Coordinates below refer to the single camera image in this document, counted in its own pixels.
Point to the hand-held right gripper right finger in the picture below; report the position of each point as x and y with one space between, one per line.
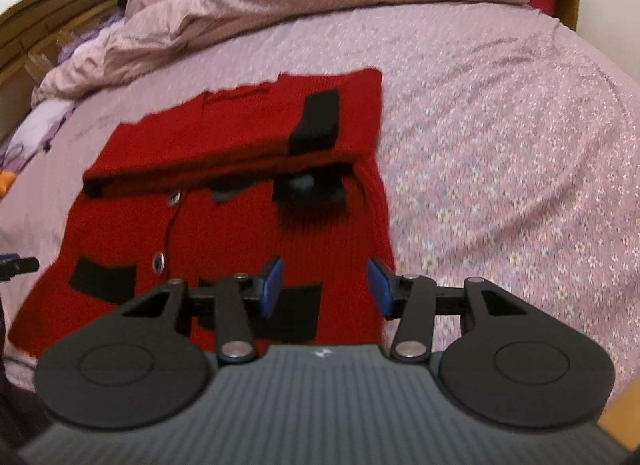
380 287

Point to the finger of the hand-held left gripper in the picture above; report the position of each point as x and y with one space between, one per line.
20 266

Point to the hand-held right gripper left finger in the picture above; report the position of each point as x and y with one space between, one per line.
272 287

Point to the red knitted cardigan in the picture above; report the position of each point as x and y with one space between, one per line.
125 225

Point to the white printed pillow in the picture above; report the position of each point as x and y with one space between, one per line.
20 145

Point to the dark cloth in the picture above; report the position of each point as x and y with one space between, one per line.
12 395

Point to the purple ruffled cloth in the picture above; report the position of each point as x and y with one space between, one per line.
85 42

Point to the wooden headboard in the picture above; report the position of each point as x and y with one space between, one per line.
50 10

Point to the red object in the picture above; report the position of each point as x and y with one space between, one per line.
542 1

